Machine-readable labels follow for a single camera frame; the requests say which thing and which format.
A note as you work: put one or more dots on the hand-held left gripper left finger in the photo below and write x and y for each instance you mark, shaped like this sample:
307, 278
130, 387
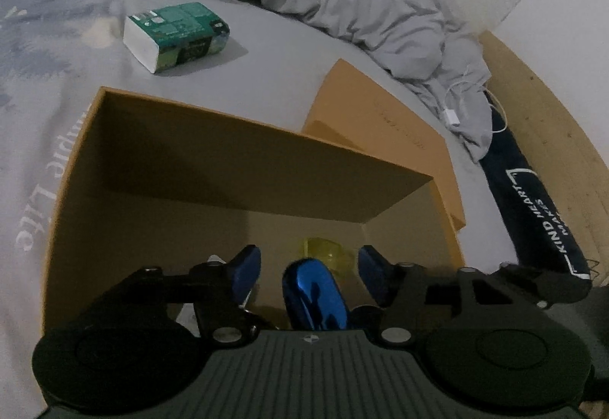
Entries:
245, 274

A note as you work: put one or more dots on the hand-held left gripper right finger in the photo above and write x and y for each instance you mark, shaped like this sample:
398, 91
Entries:
373, 274

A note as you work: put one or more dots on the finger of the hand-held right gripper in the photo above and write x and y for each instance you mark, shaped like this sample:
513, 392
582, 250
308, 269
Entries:
547, 286

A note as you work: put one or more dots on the blue electric shaver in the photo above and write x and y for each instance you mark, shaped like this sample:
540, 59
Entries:
314, 295

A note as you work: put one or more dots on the brown cardboard box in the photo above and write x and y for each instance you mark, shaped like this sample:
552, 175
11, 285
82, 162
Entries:
190, 162

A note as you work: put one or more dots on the yellow snack packet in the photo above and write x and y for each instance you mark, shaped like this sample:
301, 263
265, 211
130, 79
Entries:
328, 252

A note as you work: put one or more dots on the white remote control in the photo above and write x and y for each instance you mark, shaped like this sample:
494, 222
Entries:
185, 316

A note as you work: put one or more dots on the navy printed cloth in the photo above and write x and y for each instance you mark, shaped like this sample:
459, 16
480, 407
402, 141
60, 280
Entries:
523, 190

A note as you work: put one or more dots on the brown cardboard box lid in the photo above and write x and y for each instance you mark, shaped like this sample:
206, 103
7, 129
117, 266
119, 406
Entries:
380, 114

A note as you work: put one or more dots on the green tissue pack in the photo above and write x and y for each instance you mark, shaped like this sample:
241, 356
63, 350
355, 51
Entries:
181, 31

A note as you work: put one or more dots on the wooden bed frame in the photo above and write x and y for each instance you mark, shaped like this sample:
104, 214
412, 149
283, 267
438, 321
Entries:
547, 114

